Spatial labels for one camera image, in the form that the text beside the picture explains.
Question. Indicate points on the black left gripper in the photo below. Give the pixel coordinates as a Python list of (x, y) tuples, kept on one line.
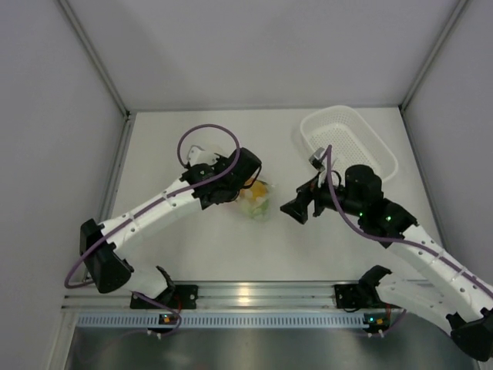
[(220, 159)]

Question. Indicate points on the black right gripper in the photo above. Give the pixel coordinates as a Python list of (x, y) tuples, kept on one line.
[(297, 208)]

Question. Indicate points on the clear zip top bag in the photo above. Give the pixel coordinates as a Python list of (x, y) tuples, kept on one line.
[(258, 209)]

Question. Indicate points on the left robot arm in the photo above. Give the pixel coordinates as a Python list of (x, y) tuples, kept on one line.
[(109, 248)]

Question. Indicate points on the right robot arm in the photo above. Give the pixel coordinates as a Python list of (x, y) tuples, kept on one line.
[(458, 301)]

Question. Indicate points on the orange fake fruit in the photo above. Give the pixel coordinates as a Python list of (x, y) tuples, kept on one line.
[(258, 189)]

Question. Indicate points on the white perforated plastic basket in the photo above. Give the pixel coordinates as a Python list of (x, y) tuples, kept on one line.
[(352, 138)]

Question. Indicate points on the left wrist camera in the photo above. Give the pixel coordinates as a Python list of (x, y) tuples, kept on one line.
[(198, 155)]

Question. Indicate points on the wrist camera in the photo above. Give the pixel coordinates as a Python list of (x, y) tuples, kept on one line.
[(317, 159), (198, 155)]

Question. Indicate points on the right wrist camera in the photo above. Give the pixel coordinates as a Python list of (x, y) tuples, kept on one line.
[(317, 159)]

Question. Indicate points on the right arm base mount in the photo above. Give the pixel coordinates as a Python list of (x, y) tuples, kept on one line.
[(363, 294)]

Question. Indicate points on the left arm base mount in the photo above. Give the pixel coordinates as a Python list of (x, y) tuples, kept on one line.
[(183, 296)]

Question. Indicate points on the aluminium mounting rail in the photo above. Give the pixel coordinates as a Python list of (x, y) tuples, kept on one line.
[(221, 296)]

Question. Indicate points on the white slotted cable duct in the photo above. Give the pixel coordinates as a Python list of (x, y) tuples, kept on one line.
[(225, 320)]

